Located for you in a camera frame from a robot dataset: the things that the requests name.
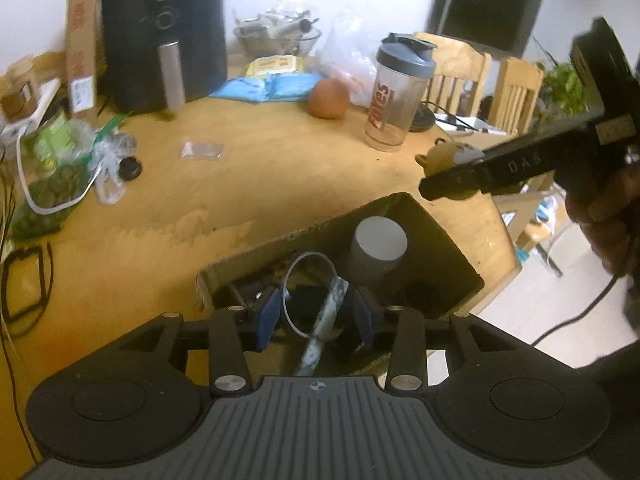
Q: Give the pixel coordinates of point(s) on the black air fryer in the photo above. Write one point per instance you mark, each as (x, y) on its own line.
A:
(200, 35)

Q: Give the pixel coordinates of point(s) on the grey cylindrical can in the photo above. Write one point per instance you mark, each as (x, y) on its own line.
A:
(377, 250)

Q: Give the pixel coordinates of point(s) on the small clear plastic bag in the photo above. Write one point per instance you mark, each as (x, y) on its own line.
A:
(107, 160)

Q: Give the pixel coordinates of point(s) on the small clear packet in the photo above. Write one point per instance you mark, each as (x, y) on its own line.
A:
(202, 150)

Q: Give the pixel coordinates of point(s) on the yellow packet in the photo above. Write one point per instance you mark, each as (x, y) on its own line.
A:
(275, 65)

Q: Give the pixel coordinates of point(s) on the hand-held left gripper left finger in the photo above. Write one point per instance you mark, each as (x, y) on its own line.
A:
(265, 320)

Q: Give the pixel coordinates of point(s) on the wooden chair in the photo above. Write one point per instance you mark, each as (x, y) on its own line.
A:
(460, 70)
(517, 95)

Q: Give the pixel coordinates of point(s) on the black wall television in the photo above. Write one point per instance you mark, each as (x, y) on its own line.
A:
(485, 5)

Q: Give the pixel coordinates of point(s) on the grey stick sachet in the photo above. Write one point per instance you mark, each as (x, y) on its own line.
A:
(327, 310)

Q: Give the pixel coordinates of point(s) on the clear shaker bottle grey lid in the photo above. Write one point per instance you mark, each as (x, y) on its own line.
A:
(395, 105)

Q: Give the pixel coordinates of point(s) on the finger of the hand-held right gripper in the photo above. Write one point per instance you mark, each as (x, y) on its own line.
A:
(525, 162)

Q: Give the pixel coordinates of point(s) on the person's right hand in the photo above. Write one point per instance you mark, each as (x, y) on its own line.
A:
(605, 220)

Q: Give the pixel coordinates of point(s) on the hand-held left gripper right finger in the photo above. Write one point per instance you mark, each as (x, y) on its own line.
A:
(364, 317)

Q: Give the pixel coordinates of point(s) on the green plastic strip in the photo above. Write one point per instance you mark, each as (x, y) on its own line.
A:
(112, 124)

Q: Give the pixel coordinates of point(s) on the white power strip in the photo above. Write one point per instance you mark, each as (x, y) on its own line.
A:
(35, 110)

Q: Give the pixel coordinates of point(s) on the black round cap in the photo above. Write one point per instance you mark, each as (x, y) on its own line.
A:
(130, 169)

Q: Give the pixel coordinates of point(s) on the long labelled cardboard box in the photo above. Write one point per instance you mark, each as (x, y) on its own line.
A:
(82, 60)

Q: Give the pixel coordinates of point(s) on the small bear-shaped toy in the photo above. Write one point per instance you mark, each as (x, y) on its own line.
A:
(442, 155)

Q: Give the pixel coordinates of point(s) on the large translucent plastic bag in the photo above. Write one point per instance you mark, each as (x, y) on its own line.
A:
(350, 55)

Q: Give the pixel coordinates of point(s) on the black round base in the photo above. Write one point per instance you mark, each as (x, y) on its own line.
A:
(424, 120)

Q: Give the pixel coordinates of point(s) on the orange fruit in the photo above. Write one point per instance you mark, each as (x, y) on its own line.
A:
(327, 99)

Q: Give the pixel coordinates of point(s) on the brown tape roll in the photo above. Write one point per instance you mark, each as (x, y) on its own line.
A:
(12, 95)

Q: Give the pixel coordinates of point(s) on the glass bowl with utensils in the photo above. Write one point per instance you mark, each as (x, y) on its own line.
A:
(277, 35)

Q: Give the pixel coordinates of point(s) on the white booklet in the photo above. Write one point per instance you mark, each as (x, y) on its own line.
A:
(472, 124)

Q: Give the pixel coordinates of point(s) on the green potted plant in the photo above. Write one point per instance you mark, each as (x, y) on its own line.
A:
(565, 90)

